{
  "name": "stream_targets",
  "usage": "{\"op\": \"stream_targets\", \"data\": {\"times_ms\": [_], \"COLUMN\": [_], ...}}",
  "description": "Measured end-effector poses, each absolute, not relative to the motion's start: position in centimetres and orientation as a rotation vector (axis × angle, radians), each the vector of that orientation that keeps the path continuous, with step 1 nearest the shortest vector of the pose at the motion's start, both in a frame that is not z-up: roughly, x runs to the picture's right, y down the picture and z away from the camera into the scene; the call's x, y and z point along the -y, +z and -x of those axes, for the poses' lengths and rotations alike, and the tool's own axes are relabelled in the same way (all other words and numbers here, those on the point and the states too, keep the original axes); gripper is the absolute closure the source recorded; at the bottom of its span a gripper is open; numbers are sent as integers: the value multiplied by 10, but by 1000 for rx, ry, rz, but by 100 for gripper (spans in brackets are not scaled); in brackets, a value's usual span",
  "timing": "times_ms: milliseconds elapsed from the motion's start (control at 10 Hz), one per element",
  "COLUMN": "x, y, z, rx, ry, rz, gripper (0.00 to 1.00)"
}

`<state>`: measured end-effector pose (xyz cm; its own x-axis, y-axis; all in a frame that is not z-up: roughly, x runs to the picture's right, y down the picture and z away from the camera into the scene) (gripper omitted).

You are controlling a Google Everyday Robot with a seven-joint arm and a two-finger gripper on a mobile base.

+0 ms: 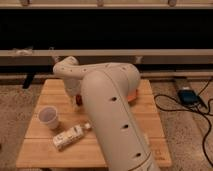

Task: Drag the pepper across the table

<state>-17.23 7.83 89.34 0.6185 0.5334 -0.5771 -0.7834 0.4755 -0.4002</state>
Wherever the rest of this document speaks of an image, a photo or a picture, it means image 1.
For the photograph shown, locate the black cable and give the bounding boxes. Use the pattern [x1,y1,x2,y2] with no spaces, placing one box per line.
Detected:
[153,79,213,168]

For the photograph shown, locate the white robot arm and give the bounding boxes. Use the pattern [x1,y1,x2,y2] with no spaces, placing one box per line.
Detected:
[53,56,160,171]

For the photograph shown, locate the red pepper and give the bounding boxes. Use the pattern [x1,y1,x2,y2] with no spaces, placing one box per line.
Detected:
[75,94,83,106]

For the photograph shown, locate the clear plastic cup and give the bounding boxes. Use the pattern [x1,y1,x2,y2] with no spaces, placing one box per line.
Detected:
[38,106,59,130]

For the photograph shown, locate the orange bowl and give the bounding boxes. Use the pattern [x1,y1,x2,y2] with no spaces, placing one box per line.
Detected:
[127,90,138,102]

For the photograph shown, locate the blue power adapter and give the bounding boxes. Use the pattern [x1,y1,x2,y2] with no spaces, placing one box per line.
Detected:
[178,89,199,105]

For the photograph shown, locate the white plastic bottle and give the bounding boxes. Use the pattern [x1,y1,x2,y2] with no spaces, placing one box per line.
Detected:
[53,122,91,150]

